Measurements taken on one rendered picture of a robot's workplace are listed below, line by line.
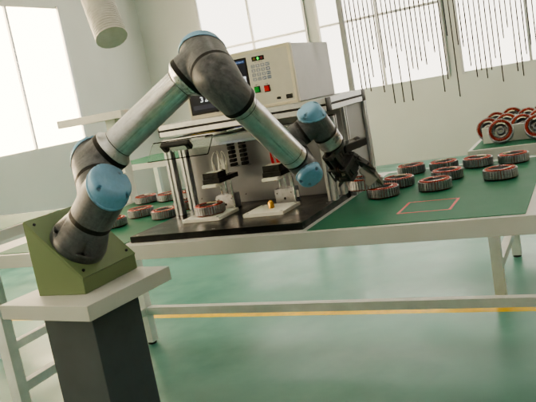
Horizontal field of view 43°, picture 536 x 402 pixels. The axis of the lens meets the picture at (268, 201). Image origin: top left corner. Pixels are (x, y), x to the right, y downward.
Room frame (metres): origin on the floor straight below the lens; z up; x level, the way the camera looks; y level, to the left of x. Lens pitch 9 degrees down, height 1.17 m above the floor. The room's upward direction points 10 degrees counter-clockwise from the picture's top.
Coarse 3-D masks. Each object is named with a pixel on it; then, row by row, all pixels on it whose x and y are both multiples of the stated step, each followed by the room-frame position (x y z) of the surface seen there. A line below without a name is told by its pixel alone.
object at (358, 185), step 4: (360, 176) 2.18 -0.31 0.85; (380, 176) 2.12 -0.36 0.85; (356, 180) 2.10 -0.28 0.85; (360, 180) 2.09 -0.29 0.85; (364, 180) 2.09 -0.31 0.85; (348, 184) 2.13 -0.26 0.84; (352, 184) 2.11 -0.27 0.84; (356, 184) 2.10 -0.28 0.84; (360, 184) 2.09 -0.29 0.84; (364, 184) 2.09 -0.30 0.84; (372, 184) 2.09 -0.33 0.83; (376, 184) 2.09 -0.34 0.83; (380, 184) 2.10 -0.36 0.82; (352, 188) 2.11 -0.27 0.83; (356, 188) 2.10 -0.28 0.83; (360, 188) 2.09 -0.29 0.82; (364, 188) 2.09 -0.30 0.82; (368, 188) 2.08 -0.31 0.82; (372, 188) 2.09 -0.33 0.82
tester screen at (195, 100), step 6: (240, 66) 2.44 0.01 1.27; (246, 78) 2.43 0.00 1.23; (192, 96) 2.53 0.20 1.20; (198, 96) 2.52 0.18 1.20; (192, 102) 2.54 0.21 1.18; (198, 102) 2.53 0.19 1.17; (210, 102) 2.50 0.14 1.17; (192, 108) 2.54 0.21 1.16; (210, 108) 2.51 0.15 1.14; (216, 108) 2.49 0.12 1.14
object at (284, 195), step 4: (280, 188) 2.41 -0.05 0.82; (284, 188) 2.39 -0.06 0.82; (288, 188) 2.38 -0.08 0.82; (292, 188) 2.38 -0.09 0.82; (296, 188) 2.40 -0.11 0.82; (276, 192) 2.41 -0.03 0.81; (280, 192) 2.40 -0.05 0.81; (284, 192) 2.39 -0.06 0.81; (288, 192) 2.39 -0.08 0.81; (292, 192) 2.38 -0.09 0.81; (276, 196) 2.41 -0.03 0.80; (280, 196) 2.40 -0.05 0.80; (284, 196) 2.39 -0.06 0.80; (288, 196) 2.39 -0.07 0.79; (292, 196) 2.38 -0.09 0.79; (276, 200) 2.41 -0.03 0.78; (280, 200) 2.40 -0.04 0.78; (284, 200) 2.39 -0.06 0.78; (288, 200) 2.39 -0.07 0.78; (292, 200) 2.38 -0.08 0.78
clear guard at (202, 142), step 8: (224, 128) 2.49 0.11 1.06; (232, 128) 2.37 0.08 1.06; (184, 136) 2.42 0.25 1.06; (192, 136) 2.31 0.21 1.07; (200, 136) 2.26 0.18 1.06; (208, 136) 2.25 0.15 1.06; (152, 144) 2.35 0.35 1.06; (200, 144) 2.24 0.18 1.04; (208, 144) 2.22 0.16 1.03; (152, 152) 2.32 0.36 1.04; (160, 152) 2.30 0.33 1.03; (168, 152) 2.28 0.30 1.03; (176, 152) 2.27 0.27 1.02; (184, 152) 2.25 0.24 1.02; (192, 152) 2.23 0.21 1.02; (200, 152) 2.21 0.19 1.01; (208, 152) 2.20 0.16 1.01; (152, 160) 2.29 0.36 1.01; (160, 160) 2.28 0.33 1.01
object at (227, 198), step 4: (236, 192) 2.51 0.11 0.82; (216, 196) 2.52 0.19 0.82; (220, 196) 2.51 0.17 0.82; (224, 196) 2.50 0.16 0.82; (228, 196) 2.49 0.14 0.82; (236, 196) 2.50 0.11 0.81; (224, 200) 2.50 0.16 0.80; (228, 200) 2.49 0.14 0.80; (232, 200) 2.49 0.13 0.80; (236, 200) 2.50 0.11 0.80; (240, 200) 2.52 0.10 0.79; (228, 204) 2.50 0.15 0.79; (232, 204) 2.49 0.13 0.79; (236, 204) 2.49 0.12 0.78; (240, 204) 2.52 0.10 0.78
